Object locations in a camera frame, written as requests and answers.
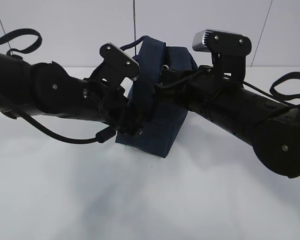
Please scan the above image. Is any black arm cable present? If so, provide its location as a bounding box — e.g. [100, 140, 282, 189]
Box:
[244, 71, 300, 107]
[0, 28, 115, 145]

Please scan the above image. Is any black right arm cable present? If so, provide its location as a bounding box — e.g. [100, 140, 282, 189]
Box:
[244, 71, 300, 107]

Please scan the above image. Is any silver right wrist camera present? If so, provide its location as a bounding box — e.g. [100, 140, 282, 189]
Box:
[192, 29, 252, 85]

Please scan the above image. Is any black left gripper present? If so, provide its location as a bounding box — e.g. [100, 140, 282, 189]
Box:
[84, 77, 144, 137]

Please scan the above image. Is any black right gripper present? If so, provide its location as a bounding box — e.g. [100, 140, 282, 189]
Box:
[154, 65, 215, 113]

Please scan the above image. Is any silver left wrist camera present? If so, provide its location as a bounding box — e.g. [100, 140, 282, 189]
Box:
[98, 42, 140, 89]

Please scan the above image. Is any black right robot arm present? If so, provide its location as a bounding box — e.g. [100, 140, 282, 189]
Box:
[154, 65, 300, 179]

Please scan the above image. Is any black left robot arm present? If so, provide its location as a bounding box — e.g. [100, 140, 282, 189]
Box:
[0, 45, 142, 135]

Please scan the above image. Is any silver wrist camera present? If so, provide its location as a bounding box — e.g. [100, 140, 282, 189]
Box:
[192, 29, 252, 85]
[98, 42, 140, 89]

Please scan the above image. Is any dark navy lunch bag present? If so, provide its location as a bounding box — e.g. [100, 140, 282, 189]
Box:
[115, 35, 198, 158]

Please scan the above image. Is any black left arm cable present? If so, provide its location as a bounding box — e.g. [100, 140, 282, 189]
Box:
[0, 28, 115, 145]

